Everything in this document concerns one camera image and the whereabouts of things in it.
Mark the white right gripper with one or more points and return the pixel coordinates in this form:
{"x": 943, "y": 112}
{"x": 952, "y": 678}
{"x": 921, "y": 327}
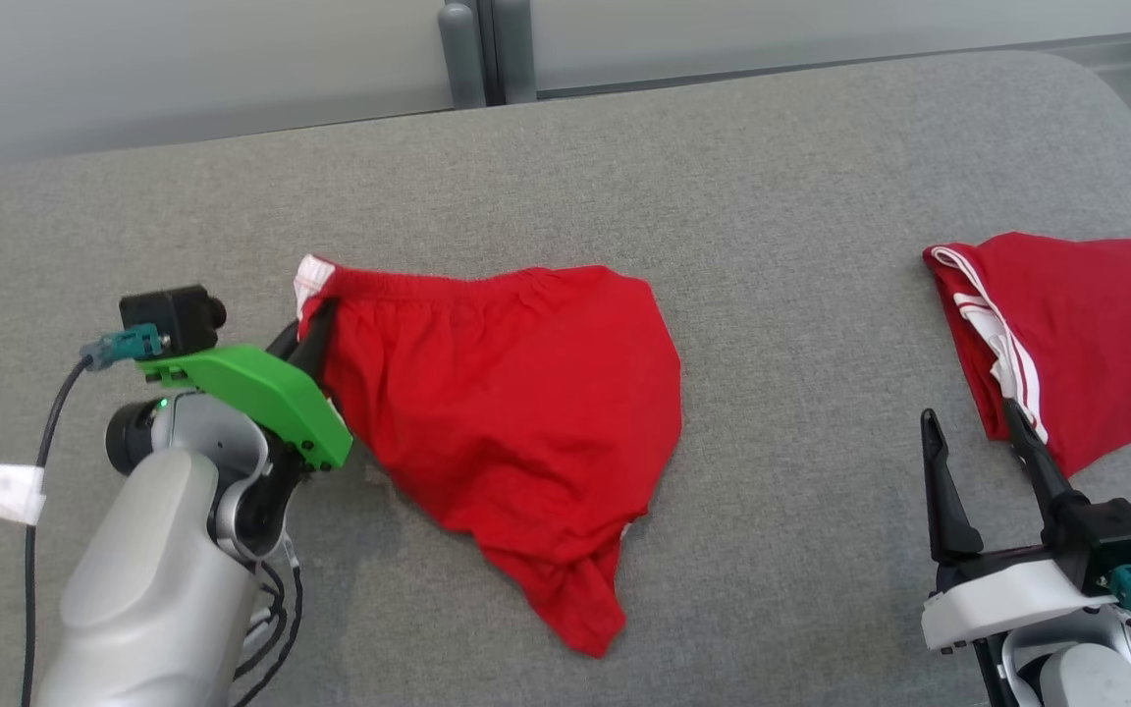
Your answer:
{"x": 1007, "y": 594}

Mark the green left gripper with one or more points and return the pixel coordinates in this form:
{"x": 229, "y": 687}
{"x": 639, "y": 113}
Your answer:
{"x": 271, "y": 393}

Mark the red basketball jersey shirt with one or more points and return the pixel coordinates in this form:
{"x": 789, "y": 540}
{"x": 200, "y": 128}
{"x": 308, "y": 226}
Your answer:
{"x": 1096, "y": 324}

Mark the plain red shorts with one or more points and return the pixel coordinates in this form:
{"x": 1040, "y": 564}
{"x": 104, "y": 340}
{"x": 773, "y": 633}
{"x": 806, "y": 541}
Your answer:
{"x": 507, "y": 412}

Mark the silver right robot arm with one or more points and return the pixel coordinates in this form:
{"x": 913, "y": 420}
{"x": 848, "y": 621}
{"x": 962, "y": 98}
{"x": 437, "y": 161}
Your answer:
{"x": 1076, "y": 678}

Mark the grey fabric sofa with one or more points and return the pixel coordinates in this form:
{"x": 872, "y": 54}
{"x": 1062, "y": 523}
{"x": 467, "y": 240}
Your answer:
{"x": 772, "y": 196}

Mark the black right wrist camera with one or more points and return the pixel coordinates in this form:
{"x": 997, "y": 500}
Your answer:
{"x": 1105, "y": 540}

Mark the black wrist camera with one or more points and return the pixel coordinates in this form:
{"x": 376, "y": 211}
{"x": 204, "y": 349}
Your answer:
{"x": 1105, "y": 540}
{"x": 168, "y": 319}

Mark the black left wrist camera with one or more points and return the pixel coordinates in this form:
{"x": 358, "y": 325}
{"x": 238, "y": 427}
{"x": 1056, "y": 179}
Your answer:
{"x": 168, "y": 319}

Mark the grey partition post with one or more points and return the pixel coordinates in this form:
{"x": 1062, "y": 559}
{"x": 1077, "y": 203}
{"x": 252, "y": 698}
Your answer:
{"x": 516, "y": 49}

